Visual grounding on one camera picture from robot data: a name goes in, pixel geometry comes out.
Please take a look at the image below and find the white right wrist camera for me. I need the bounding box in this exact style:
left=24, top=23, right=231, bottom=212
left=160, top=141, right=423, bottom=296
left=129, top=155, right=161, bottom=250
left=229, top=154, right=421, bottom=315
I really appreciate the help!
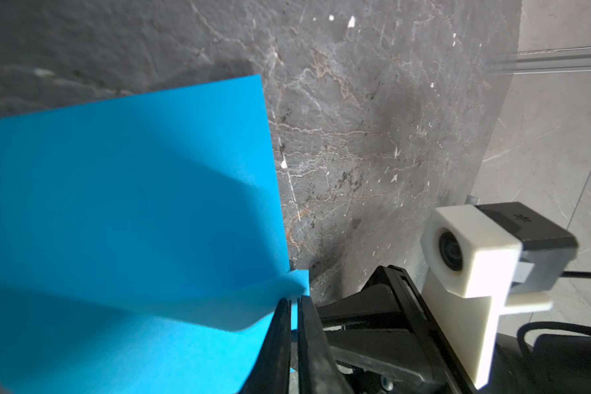
left=421, top=202, right=579, bottom=389

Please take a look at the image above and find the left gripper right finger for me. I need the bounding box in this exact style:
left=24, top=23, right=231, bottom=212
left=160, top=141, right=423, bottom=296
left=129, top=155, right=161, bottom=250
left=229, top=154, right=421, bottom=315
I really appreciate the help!
left=297, top=295, right=353, bottom=394

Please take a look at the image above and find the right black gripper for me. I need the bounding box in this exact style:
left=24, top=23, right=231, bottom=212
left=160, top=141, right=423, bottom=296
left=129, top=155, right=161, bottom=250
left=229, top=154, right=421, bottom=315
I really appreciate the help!
left=317, top=266, right=477, bottom=393

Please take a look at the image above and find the blue square paper sheet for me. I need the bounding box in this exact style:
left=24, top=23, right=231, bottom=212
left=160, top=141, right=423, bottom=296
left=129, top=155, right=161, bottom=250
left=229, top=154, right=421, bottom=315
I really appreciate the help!
left=0, top=75, right=309, bottom=393

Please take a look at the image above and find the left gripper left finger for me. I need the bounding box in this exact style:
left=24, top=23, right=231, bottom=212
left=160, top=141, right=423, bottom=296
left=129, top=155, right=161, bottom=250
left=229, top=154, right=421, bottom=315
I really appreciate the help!
left=240, top=299, right=292, bottom=394

